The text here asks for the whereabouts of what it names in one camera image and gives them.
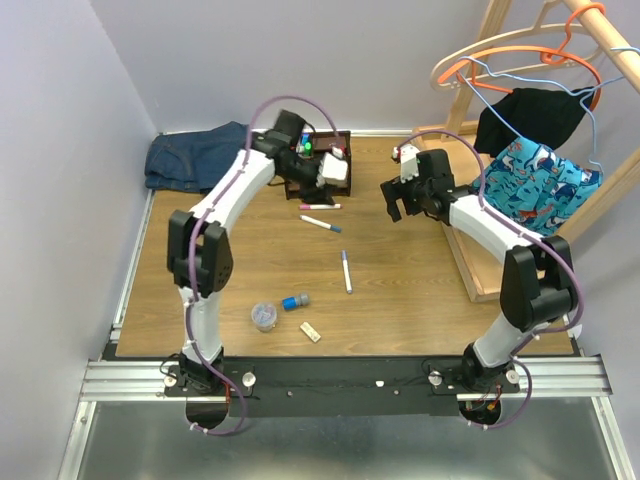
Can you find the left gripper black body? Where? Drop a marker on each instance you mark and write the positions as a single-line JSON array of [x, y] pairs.
[[302, 172]]

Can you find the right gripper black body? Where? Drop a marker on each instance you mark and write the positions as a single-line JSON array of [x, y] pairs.
[[413, 199]]

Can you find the pink capped white marker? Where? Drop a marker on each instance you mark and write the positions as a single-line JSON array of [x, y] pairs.
[[312, 207]]

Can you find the dark blue capped white marker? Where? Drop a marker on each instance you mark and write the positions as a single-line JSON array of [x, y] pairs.
[[320, 224]]

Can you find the lavender capped white marker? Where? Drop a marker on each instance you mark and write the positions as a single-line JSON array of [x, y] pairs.
[[346, 272]]

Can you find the clear round pin container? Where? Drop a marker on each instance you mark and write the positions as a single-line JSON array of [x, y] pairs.
[[264, 316]]

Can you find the light blue capped white marker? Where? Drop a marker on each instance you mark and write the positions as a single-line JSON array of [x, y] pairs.
[[306, 137]]

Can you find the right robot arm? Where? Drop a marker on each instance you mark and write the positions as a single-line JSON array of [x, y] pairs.
[[536, 289]]

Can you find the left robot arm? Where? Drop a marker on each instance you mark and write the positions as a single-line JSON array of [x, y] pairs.
[[199, 249]]

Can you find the wooden clothes rack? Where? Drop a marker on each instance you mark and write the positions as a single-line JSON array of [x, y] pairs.
[[458, 136]]

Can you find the blue shark print shorts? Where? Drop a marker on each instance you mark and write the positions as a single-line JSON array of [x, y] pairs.
[[537, 189]]

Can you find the blue and grey glue stick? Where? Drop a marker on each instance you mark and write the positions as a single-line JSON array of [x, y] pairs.
[[294, 302]]

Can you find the folded blue jeans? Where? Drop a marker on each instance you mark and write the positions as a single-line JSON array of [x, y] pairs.
[[193, 162]]

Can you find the orange plastic hanger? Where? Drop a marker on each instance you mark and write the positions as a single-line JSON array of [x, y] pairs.
[[479, 76]]

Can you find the beige eraser block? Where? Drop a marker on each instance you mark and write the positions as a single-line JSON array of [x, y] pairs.
[[310, 332]]

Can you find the black garment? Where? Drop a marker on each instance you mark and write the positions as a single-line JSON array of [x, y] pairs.
[[548, 117]]

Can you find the wooden clothes hanger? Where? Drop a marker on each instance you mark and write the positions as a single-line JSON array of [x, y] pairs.
[[445, 74]]

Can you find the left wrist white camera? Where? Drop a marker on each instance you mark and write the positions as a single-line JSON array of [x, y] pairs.
[[333, 170]]

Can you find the wrist white camera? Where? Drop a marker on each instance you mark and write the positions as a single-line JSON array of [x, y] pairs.
[[406, 157], [333, 170]]

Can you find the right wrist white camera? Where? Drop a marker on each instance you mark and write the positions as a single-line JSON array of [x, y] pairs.
[[406, 157]]

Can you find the light blue wire hanger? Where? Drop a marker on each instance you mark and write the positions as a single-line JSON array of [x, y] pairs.
[[595, 125]]

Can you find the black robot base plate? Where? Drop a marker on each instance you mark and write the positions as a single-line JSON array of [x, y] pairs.
[[339, 386]]

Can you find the aluminium frame rail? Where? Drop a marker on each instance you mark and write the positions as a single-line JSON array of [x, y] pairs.
[[560, 425]]

